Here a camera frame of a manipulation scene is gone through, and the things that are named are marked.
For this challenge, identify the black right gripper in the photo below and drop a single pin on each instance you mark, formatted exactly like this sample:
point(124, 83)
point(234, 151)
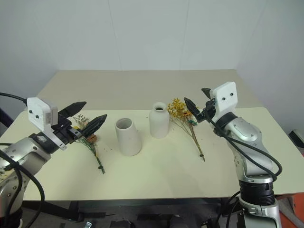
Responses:
point(209, 108)

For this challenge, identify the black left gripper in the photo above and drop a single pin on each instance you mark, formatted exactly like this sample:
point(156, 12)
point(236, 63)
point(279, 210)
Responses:
point(65, 133)

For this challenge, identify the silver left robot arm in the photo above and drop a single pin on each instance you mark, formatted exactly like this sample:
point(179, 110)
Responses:
point(23, 152)

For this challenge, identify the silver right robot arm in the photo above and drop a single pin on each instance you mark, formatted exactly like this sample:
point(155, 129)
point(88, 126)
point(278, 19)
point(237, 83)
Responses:
point(247, 137)

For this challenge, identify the white bottle-shaped vase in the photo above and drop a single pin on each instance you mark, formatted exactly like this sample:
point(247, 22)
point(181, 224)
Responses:
point(159, 123)

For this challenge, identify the white tapered open vase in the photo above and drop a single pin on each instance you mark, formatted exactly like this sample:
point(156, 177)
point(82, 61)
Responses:
point(129, 142)

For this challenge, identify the pink orange dried flower bunch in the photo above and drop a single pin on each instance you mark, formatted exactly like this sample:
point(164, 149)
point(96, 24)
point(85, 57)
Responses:
point(92, 138)

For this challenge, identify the yellow dried flower bunch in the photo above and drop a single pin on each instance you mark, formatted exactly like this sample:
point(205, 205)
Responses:
point(177, 107)

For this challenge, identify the dark rounded shape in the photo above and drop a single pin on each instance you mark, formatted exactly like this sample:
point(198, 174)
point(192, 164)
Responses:
point(178, 222)
point(123, 224)

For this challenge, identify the orange object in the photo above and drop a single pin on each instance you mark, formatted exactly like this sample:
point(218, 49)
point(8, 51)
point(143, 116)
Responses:
point(299, 209)

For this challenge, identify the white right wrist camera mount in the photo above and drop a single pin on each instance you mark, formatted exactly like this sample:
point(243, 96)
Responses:
point(225, 99)

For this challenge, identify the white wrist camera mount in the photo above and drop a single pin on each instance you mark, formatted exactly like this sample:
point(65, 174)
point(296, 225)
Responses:
point(225, 99)
point(38, 109)

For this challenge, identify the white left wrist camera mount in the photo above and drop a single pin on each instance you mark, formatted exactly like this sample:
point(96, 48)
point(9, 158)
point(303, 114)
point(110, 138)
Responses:
point(38, 109)

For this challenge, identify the black table frame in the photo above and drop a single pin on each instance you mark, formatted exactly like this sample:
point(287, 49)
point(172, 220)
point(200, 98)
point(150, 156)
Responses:
point(95, 206)

